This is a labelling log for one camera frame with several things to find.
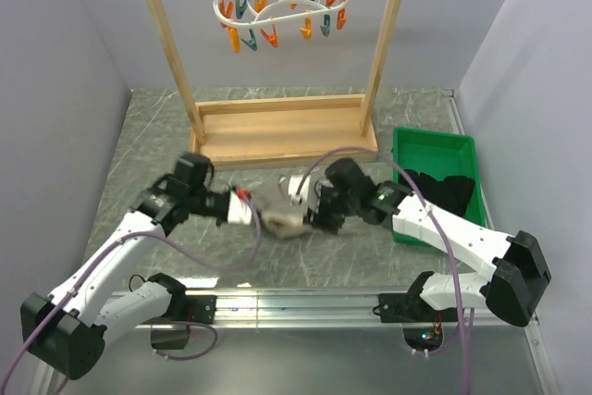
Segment green plastic bin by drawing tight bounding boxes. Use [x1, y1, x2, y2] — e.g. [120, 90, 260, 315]
[392, 128, 487, 227]

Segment yellow clip front right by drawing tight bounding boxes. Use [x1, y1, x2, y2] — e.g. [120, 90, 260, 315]
[300, 10, 312, 41]

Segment yellow clip inner left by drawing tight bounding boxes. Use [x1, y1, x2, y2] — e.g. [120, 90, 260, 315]
[254, 0, 268, 13]

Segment aluminium mounting rail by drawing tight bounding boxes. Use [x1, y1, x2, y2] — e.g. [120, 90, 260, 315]
[30, 287, 561, 395]

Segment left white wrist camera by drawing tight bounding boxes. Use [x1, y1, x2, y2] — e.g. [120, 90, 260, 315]
[227, 189, 253, 226]

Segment wooden hanging rack frame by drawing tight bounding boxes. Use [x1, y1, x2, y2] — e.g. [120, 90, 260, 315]
[145, 0, 401, 167]

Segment taupe underwear beige waistband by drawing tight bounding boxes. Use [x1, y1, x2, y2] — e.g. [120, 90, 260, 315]
[252, 176, 314, 241]

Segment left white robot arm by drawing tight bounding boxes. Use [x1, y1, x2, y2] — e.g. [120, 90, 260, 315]
[20, 152, 230, 380]

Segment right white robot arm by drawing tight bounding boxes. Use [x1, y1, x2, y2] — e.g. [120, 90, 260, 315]
[310, 157, 551, 327]

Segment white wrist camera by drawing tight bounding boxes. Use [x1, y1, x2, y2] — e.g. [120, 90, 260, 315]
[288, 175, 311, 206]
[227, 189, 253, 226]

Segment black garment in bin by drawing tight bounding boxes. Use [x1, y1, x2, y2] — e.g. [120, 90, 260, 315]
[406, 169, 475, 216]

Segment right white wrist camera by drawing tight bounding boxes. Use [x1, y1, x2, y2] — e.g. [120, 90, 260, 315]
[288, 175, 311, 206]

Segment teal clip front left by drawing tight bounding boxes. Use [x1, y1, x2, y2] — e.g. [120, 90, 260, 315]
[240, 29, 258, 51]

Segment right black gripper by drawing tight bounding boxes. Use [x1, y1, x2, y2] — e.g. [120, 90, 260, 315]
[304, 180, 360, 236]

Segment yellow clip front left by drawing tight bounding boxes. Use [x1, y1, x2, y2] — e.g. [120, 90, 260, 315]
[228, 27, 241, 54]

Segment teal clip back left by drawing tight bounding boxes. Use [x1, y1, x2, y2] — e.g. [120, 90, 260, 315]
[235, 0, 249, 19]

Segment teal clip front right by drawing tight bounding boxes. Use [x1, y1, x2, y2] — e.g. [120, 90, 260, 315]
[320, 14, 331, 37]

